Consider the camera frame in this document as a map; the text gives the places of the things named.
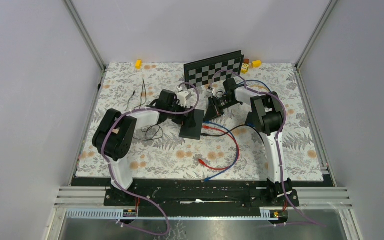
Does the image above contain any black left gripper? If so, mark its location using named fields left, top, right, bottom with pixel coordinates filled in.
left=166, top=99, right=196, bottom=128

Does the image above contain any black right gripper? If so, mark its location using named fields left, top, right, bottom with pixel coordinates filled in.
left=203, top=96, right=239, bottom=124

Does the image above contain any yellow ethernet cable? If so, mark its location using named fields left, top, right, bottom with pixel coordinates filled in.
left=248, top=84, right=271, bottom=93

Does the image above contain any black ribbed network switch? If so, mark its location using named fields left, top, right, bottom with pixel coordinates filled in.
left=245, top=112, right=255, bottom=128

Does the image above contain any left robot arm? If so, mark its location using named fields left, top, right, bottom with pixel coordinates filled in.
left=92, top=90, right=205, bottom=206

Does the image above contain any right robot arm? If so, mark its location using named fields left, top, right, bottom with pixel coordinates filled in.
left=203, top=78, right=287, bottom=184

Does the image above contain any checkerboard calibration board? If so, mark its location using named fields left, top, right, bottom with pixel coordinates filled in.
left=183, top=50, right=245, bottom=87

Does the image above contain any floral patterned table mat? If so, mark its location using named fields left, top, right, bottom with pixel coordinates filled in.
left=75, top=62, right=323, bottom=182

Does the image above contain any yellow block left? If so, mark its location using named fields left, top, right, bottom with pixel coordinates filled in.
left=134, top=59, right=143, bottom=70

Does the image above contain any yellow block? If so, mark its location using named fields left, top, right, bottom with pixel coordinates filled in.
left=134, top=59, right=143, bottom=70
left=251, top=60, right=262, bottom=68

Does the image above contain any small toy figure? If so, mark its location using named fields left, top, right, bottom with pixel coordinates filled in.
left=240, top=58, right=250, bottom=74

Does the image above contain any yellow block right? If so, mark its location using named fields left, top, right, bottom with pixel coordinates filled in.
left=251, top=60, right=262, bottom=68

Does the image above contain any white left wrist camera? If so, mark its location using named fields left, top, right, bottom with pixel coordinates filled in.
left=176, top=86, right=192, bottom=107

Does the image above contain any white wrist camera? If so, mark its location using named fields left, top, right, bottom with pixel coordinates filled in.
left=206, top=86, right=215, bottom=97
left=176, top=86, right=192, bottom=107

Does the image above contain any black ethernet cable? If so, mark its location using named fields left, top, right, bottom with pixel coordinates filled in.
left=201, top=124, right=266, bottom=144

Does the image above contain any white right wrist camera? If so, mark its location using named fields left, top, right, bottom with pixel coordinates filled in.
left=206, top=86, right=215, bottom=97

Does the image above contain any thin black power cable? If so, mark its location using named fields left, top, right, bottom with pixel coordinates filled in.
left=124, top=78, right=165, bottom=142

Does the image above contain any red ethernet cable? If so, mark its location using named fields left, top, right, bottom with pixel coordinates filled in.
left=197, top=124, right=241, bottom=172

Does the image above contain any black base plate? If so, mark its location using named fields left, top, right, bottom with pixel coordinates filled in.
left=71, top=177, right=335, bottom=219

